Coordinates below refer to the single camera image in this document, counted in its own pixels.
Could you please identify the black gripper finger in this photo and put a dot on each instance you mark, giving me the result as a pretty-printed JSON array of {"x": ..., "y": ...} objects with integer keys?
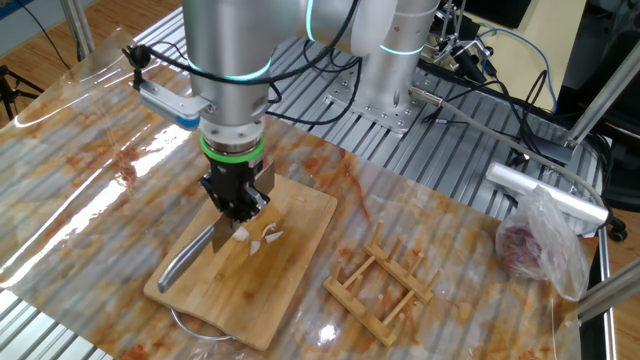
[
  {"x": 212, "y": 192},
  {"x": 255, "y": 205}
]

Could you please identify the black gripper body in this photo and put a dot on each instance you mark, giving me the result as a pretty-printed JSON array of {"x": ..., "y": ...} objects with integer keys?
[{"x": 232, "y": 180}]

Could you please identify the steel kitchen knife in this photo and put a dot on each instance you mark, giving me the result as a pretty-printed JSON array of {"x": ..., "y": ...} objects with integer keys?
[{"x": 185, "y": 260}]

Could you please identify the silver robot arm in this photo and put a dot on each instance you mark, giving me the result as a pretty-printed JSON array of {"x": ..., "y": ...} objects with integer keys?
[{"x": 225, "y": 40}]

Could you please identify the curved white onion sliver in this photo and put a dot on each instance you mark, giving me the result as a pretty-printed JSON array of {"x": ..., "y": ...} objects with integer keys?
[{"x": 266, "y": 229}]

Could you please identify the large white onion piece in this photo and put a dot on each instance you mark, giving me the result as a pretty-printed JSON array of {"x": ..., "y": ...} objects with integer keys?
[{"x": 241, "y": 235}]

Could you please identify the small white onion wedge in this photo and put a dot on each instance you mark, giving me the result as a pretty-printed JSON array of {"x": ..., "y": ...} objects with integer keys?
[
  {"x": 254, "y": 247},
  {"x": 273, "y": 237}
]

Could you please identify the bamboo cutting board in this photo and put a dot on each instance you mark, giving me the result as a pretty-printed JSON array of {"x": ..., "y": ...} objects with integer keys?
[{"x": 250, "y": 300}]

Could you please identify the marble pattern plastic sheet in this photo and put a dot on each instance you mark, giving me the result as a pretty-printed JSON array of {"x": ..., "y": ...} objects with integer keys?
[{"x": 100, "y": 175}]

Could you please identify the wooden peg rack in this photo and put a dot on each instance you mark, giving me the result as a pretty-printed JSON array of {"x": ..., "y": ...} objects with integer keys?
[{"x": 359, "y": 315}]

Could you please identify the black tripod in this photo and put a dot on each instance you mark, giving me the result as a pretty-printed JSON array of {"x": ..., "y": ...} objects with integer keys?
[{"x": 6, "y": 85}]

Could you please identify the whole purple onion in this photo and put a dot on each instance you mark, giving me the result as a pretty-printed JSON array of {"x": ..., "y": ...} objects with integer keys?
[{"x": 520, "y": 247}]

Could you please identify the silver metal cylinder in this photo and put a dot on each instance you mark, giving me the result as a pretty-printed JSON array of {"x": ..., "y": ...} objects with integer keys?
[{"x": 550, "y": 195}]

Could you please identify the dark grey adapter box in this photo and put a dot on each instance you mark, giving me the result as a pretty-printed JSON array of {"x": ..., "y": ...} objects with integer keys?
[{"x": 550, "y": 150}]

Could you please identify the crumpled clear plastic bag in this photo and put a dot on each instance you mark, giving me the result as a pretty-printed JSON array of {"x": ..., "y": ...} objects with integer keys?
[{"x": 560, "y": 250}]

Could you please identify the black monitor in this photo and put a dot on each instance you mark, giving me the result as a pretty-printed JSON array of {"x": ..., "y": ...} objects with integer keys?
[{"x": 500, "y": 10}]

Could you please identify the beige desk top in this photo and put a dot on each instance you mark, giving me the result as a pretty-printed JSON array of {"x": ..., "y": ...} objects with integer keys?
[{"x": 565, "y": 30}]

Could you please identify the black office chair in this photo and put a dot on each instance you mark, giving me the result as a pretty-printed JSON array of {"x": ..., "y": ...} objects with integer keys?
[{"x": 625, "y": 165}]

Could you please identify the silver metal table bar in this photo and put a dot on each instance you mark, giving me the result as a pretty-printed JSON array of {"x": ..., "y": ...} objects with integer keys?
[{"x": 607, "y": 325}]

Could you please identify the silver wrist camera blue end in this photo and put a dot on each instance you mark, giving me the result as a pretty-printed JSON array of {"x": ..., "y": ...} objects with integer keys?
[{"x": 170, "y": 105}]

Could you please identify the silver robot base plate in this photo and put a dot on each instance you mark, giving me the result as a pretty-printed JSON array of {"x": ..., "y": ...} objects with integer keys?
[{"x": 340, "y": 90}]

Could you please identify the aluminium frame post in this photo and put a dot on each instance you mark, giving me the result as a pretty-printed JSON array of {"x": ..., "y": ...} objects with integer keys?
[
  {"x": 77, "y": 25},
  {"x": 610, "y": 292},
  {"x": 605, "y": 95}
]

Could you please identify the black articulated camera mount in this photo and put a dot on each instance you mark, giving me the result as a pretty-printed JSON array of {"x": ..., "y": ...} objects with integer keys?
[{"x": 467, "y": 62}]

